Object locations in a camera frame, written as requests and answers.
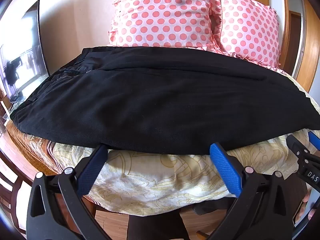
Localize brown patterned bedsheet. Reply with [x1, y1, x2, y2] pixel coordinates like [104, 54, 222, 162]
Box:
[5, 121, 84, 180]

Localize person's dark trouser legs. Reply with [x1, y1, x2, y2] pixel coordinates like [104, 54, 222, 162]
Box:
[127, 196, 237, 240]

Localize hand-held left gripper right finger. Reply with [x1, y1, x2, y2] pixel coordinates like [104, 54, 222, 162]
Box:
[209, 142, 300, 240]

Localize large pink polka dot pillow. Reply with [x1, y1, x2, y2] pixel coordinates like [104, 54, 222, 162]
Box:
[107, 0, 223, 53]

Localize cream floral blanket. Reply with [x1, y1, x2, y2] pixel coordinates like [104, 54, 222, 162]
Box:
[51, 62, 320, 217]

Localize black pants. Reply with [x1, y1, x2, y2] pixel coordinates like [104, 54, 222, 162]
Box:
[11, 45, 320, 155]

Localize wooden chair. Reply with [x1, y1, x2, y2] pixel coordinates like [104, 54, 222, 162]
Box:
[0, 152, 34, 222]

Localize small pink polka dot pillow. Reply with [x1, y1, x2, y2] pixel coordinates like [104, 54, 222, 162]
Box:
[211, 0, 282, 68]

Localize wooden wardrobe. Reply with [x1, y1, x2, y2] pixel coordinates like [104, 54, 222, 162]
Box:
[281, 0, 320, 94]

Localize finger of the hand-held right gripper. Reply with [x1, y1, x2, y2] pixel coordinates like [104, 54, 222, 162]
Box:
[307, 131, 320, 155]
[286, 134, 308, 161]

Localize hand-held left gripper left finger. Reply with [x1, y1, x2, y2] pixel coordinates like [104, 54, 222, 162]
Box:
[25, 144, 109, 240]

